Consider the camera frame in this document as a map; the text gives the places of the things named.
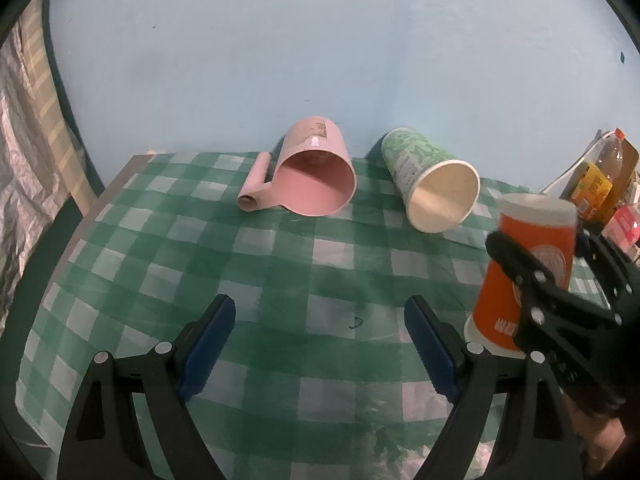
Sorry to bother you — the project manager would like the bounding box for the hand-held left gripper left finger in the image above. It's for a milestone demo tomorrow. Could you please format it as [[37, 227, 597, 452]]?
[[56, 294, 237, 480]]

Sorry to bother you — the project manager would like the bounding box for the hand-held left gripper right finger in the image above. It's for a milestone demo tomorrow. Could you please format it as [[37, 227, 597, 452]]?
[[404, 295, 586, 480]]

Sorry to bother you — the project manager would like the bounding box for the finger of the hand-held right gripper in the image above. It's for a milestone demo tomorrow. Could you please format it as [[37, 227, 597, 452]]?
[[574, 225, 640, 322], [485, 231, 622, 352]]

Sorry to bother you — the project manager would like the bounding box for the orange paper cup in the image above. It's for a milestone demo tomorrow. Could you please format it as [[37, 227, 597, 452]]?
[[464, 192, 580, 359]]

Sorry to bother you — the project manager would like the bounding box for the green patterned paper cup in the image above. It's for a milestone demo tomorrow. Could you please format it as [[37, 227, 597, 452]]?
[[381, 127, 481, 234]]

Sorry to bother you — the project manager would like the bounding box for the person's right hand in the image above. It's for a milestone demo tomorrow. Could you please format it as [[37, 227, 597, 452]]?
[[567, 397, 628, 478]]

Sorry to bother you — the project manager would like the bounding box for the pink packet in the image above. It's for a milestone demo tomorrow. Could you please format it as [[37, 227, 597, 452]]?
[[601, 204, 640, 252]]

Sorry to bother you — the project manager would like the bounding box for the yellow packet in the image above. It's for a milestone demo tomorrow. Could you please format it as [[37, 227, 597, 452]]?
[[560, 161, 613, 221]]

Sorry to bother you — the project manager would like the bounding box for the green checkered tablecloth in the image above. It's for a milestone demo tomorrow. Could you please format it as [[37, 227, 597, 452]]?
[[15, 151, 616, 480]]

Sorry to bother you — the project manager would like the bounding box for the brown drink bottle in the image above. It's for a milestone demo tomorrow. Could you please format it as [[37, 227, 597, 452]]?
[[582, 128, 640, 226]]

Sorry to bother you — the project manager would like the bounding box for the pink plastic mug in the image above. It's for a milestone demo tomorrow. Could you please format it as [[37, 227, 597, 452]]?
[[236, 116, 358, 218]]

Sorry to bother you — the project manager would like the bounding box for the silver foil sheet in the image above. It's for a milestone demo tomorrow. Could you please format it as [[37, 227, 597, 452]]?
[[0, 35, 66, 301]]

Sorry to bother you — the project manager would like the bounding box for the dark green pole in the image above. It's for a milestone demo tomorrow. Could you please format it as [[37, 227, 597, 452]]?
[[42, 0, 107, 198]]

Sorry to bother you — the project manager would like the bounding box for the white cable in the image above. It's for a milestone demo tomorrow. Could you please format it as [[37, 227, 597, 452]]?
[[541, 131, 616, 193]]

